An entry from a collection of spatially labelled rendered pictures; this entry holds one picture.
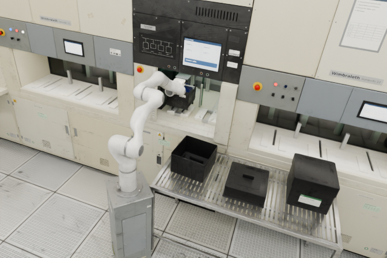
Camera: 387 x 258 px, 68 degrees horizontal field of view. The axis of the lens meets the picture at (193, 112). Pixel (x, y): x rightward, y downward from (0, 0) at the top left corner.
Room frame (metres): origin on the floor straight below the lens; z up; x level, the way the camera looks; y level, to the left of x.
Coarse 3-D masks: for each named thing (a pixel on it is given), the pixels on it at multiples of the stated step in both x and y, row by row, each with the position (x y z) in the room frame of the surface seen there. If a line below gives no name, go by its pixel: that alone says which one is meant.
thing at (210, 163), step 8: (184, 144) 1.90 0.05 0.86; (192, 144) 1.90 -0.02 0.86; (200, 144) 1.88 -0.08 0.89; (208, 144) 1.85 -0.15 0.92; (176, 152) 1.76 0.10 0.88; (184, 152) 1.91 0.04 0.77; (192, 152) 1.90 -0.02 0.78; (200, 152) 1.88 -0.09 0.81; (208, 152) 1.85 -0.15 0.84; (216, 152) 1.81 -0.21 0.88; (176, 160) 1.66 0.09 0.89; (184, 160) 1.63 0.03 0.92; (192, 160) 1.82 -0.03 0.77; (200, 160) 1.80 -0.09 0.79; (208, 160) 1.65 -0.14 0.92; (176, 168) 1.65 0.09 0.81; (184, 168) 1.63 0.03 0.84; (192, 168) 1.61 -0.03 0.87; (200, 168) 1.58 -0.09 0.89; (208, 168) 1.68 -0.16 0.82; (184, 176) 1.63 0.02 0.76; (192, 176) 1.60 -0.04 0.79; (200, 176) 1.58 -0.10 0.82
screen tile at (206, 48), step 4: (204, 48) 2.05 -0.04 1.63; (208, 48) 2.05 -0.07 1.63; (212, 48) 2.04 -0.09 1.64; (212, 52) 2.04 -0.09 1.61; (216, 52) 2.03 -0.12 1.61; (204, 56) 2.05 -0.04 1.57; (208, 56) 2.04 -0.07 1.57; (212, 56) 2.04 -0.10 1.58; (216, 56) 2.03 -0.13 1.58; (212, 60) 2.03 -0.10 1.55; (216, 60) 2.03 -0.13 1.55
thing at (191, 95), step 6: (186, 78) 2.37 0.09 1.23; (192, 90) 2.34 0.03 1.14; (168, 96) 2.34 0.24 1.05; (174, 96) 2.33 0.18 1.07; (180, 96) 2.31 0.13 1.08; (186, 96) 2.30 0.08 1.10; (192, 96) 2.40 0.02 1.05; (168, 102) 2.34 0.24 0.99; (174, 102) 2.32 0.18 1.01; (180, 102) 2.31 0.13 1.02; (186, 102) 2.29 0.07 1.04; (192, 102) 2.48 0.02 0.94; (186, 108) 2.29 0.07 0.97
